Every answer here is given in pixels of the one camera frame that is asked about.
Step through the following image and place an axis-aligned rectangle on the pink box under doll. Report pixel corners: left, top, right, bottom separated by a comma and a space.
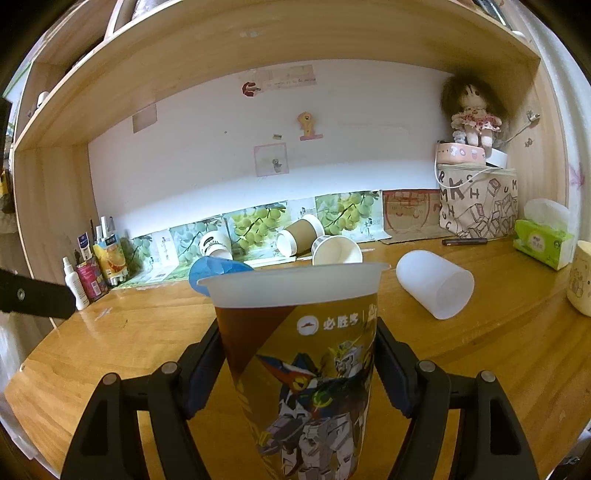
436, 142, 486, 165

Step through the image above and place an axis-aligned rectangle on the white spray bottle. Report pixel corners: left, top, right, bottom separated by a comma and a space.
62, 257, 90, 311

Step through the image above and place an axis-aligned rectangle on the striped white paper cup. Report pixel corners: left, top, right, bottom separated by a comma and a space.
311, 235, 363, 266

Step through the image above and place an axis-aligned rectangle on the pink can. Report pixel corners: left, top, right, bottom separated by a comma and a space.
76, 258, 108, 302

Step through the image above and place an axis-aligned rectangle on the white floral curtain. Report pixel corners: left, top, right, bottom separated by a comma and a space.
514, 1, 590, 241

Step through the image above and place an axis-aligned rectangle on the white round device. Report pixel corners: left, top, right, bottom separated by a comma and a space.
486, 148, 508, 169

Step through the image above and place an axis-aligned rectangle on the wooden desk shelf unit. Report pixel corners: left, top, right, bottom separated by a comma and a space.
6, 1, 590, 477

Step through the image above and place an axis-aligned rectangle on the brown sleeved paper cup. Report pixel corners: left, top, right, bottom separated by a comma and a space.
276, 214, 325, 257

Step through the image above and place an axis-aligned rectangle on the brown haired rag doll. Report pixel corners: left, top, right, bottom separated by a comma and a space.
440, 74, 508, 151

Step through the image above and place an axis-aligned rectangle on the white translucent plastic cup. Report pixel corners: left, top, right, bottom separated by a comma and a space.
396, 250, 475, 320

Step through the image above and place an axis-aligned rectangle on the cream ceramic mug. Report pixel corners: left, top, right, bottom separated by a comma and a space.
567, 240, 591, 317

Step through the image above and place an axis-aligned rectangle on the blue plastic cup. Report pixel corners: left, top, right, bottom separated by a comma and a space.
188, 256, 253, 297

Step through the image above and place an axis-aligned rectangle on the green tissue box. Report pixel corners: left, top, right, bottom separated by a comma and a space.
513, 198, 575, 271

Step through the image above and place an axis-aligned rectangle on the black pen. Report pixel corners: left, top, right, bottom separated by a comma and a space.
442, 238, 489, 246

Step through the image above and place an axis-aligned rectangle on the white printed paper cup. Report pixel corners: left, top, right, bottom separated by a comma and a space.
199, 230, 233, 260

